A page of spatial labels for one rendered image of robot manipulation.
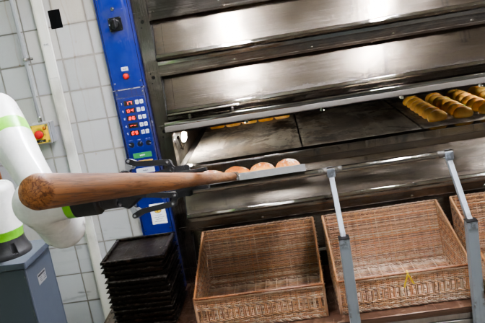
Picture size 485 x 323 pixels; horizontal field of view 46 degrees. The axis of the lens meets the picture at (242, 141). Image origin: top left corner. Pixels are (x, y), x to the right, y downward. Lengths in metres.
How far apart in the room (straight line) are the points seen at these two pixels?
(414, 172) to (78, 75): 1.66
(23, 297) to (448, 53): 2.02
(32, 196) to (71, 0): 2.38
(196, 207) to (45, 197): 2.38
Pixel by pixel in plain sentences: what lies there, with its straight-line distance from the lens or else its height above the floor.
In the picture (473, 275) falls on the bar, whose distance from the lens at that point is 2.43.
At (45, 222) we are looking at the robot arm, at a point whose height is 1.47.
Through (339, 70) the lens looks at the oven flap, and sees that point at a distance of 2.71.
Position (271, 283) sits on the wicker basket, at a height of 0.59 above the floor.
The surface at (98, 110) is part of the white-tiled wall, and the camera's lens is 2.84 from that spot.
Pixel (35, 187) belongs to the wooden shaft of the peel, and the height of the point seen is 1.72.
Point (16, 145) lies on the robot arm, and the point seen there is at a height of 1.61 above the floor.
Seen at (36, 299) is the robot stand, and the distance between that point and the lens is 2.05.
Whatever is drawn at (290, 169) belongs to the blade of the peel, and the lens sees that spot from 2.24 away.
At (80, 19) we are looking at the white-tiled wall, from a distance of 2.82.
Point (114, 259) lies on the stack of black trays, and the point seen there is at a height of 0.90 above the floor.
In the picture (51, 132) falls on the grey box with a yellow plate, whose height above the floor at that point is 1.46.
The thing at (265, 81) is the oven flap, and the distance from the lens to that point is 2.70.
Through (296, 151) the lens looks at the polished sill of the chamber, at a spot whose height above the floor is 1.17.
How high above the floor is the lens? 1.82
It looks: 12 degrees down
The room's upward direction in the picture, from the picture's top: 10 degrees counter-clockwise
